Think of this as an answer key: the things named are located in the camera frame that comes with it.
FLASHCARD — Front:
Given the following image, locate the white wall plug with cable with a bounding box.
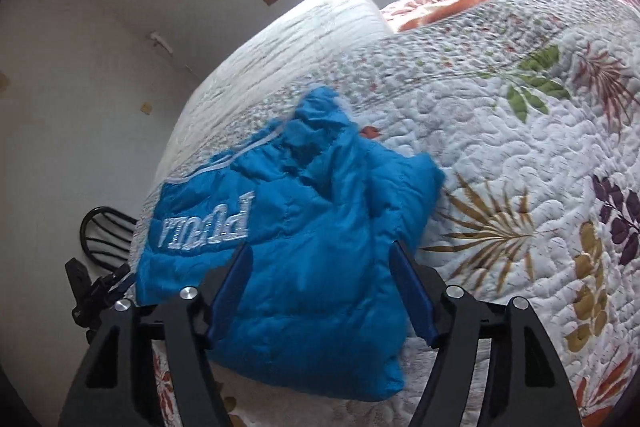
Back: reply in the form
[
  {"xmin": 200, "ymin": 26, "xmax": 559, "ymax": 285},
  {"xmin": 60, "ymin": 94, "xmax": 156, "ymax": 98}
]
[{"xmin": 146, "ymin": 30, "xmax": 198, "ymax": 78}]

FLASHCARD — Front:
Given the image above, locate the blue puffer jacket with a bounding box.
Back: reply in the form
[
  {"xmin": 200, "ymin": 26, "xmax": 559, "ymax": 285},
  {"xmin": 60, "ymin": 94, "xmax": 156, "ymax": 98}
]
[{"xmin": 136, "ymin": 87, "xmax": 445, "ymax": 401}]

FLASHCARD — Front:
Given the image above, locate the white floral quilt bedspread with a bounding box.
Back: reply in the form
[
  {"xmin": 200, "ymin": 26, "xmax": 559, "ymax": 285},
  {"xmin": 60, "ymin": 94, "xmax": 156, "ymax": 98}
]
[{"xmin": 130, "ymin": 0, "xmax": 639, "ymax": 426}]

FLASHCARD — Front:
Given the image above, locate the yellow wall switch plate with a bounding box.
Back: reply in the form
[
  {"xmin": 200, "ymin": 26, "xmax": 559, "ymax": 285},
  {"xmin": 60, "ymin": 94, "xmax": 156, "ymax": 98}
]
[{"xmin": 140, "ymin": 103, "xmax": 153, "ymax": 115}]

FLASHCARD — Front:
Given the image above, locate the black metal chair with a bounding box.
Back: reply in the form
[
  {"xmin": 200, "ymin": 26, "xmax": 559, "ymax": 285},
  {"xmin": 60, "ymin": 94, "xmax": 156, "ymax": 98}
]
[{"xmin": 79, "ymin": 206, "xmax": 137, "ymax": 272}]

